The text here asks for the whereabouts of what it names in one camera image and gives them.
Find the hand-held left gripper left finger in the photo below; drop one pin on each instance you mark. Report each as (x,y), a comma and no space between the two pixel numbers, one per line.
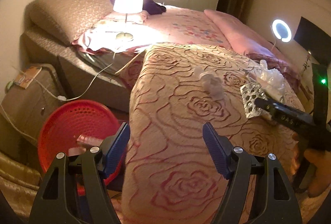
(116,149)

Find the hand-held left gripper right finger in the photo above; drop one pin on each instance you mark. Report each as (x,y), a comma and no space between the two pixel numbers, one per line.
(214,151)

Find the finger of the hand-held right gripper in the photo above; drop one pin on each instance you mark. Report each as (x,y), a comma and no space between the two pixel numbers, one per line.
(265,106)

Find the silver perforated wrapper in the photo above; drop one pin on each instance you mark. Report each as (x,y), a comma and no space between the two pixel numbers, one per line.
(249,100)

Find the clear plastic bag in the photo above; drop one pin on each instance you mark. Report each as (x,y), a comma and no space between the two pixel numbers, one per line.
(271,79)

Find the small pinkish packet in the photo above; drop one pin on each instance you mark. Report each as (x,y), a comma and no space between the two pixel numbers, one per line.
(89,141)

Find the pink plastic basket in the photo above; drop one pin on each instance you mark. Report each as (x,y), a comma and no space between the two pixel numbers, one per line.
(75,118)

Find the white tissue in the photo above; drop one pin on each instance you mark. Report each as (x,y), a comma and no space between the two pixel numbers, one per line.
(212,84)

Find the person's right hand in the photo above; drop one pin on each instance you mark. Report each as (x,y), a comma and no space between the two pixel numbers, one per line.
(322,172)

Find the rose-patterned beige blanket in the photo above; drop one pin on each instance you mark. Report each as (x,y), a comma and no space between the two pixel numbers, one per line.
(181,123)

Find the pink pillow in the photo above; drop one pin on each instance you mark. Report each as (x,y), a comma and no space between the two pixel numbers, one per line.
(240,35)

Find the dark screen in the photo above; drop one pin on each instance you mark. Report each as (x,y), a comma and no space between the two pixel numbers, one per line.
(313,32)

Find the grey plastic sheet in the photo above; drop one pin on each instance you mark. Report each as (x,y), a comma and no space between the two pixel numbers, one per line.
(103,61)

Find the beige nightstand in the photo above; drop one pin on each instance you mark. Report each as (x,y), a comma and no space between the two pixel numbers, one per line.
(25,110)

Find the beige curtain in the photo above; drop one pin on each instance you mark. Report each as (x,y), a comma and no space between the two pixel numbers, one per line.
(15,182)

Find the colourful book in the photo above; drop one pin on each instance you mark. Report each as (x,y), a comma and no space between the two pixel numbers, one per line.
(27,78)

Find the pink floral bedsheet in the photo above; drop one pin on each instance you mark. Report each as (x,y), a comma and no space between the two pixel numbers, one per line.
(181,25)

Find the small green item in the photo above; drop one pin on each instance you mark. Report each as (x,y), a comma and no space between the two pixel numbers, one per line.
(9,85)

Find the beige headboard cushion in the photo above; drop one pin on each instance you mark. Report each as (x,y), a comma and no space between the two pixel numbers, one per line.
(69,14)

